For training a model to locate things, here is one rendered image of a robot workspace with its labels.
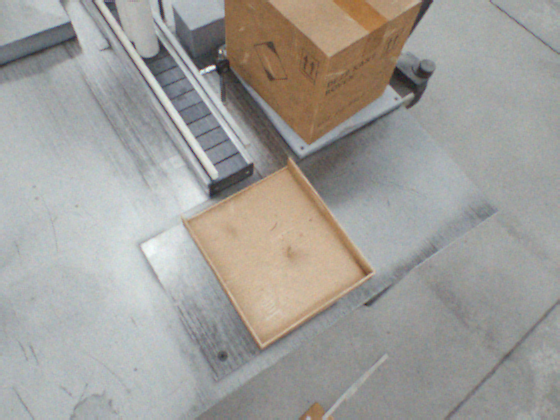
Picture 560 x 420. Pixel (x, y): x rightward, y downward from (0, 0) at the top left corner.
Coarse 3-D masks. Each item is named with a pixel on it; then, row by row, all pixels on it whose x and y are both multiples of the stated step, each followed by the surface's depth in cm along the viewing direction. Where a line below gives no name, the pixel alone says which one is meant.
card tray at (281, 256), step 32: (288, 160) 98; (256, 192) 97; (288, 192) 97; (192, 224) 93; (224, 224) 93; (256, 224) 94; (288, 224) 94; (320, 224) 95; (224, 256) 90; (256, 256) 91; (288, 256) 91; (320, 256) 92; (352, 256) 92; (224, 288) 85; (256, 288) 88; (288, 288) 88; (320, 288) 89; (352, 288) 86; (256, 320) 85; (288, 320) 86
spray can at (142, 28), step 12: (132, 0) 90; (144, 0) 91; (132, 12) 93; (144, 12) 93; (132, 24) 96; (144, 24) 96; (144, 36) 98; (156, 36) 102; (144, 48) 101; (156, 48) 103
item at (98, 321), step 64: (64, 0) 117; (64, 64) 108; (0, 128) 99; (64, 128) 101; (128, 128) 102; (256, 128) 104; (384, 128) 107; (0, 192) 93; (64, 192) 94; (128, 192) 95; (192, 192) 96; (320, 192) 98; (384, 192) 100; (448, 192) 101; (0, 256) 87; (64, 256) 88; (128, 256) 89; (192, 256) 90; (384, 256) 93; (0, 320) 82; (64, 320) 83; (128, 320) 84; (192, 320) 85; (320, 320) 87; (0, 384) 78; (64, 384) 79; (128, 384) 79; (192, 384) 80
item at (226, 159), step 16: (112, 16) 109; (112, 32) 111; (160, 48) 106; (160, 64) 104; (176, 64) 104; (160, 80) 102; (176, 80) 102; (176, 96) 100; (192, 96) 101; (192, 112) 99; (208, 112) 99; (176, 128) 100; (192, 128) 97; (208, 128) 97; (208, 144) 96; (224, 144) 96; (224, 160) 94; (240, 160) 95; (224, 176) 93
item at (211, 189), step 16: (96, 16) 109; (160, 32) 108; (112, 48) 111; (128, 64) 103; (144, 80) 102; (192, 80) 103; (160, 112) 98; (224, 128) 98; (176, 144) 100; (240, 144) 96; (192, 160) 94; (208, 176) 93; (240, 176) 96; (208, 192) 95
